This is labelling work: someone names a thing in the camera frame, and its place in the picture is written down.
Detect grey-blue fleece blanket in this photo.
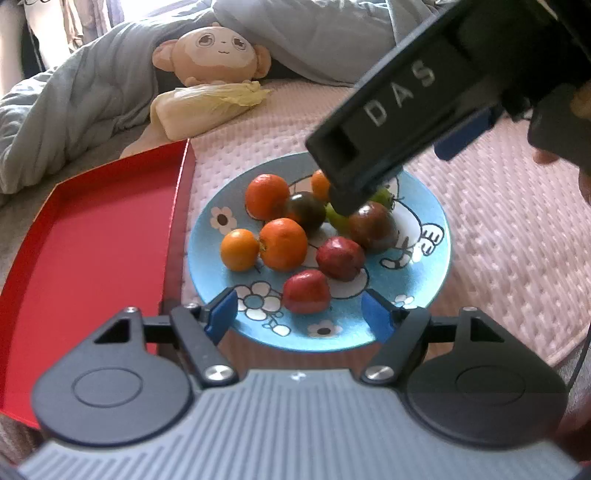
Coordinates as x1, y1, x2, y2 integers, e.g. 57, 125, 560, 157
211, 0, 446, 88

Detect napa cabbage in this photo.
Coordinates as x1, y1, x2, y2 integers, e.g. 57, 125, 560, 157
150, 79, 273, 141

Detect grey bed sheet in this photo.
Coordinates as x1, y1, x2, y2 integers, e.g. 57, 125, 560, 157
0, 185, 61, 296

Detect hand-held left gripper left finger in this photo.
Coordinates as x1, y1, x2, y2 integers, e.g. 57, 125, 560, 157
93, 288, 239, 388

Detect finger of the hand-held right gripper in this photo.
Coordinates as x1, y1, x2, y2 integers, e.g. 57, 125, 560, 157
434, 107, 492, 161

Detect orange tangerine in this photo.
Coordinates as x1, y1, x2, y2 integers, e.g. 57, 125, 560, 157
259, 218, 309, 272
245, 174, 291, 221

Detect pink textured bed pad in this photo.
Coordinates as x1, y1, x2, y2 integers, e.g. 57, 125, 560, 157
185, 76, 591, 370

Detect dark purple-green tomato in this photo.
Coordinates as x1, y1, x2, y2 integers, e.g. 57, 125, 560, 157
348, 201, 399, 254
283, 191, 328, 236

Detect black cable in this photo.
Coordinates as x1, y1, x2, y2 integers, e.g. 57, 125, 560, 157
566, 318, 591, 393

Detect small yellow-orange citrus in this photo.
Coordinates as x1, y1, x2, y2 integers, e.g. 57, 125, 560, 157
310, 169, 334, 204
220, 228, 260, 272

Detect green tomato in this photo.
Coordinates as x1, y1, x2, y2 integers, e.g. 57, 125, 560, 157
369, 185, 395, 210
325, 203, 356, 234

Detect red cardboard tray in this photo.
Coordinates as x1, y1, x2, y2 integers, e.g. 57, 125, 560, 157
0, 138, 197, 430

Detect tan monkey plush toy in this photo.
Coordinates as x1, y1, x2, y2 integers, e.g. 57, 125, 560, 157
119, 22, 272, 160

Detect patterned curtain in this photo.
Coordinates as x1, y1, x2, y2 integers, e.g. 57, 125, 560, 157
60, 0, 125, 51

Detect blue cartoon plate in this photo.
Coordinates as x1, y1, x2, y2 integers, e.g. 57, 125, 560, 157
187, 152, 452, 354

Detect light blue quilt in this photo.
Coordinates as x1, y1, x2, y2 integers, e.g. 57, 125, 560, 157
0, 21, 185, 195

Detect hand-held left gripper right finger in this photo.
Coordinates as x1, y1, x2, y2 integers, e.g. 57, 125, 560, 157
360, 290, 505, 385

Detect person's right hand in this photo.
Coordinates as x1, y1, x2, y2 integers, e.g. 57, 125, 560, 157
526, 85, 591, 204

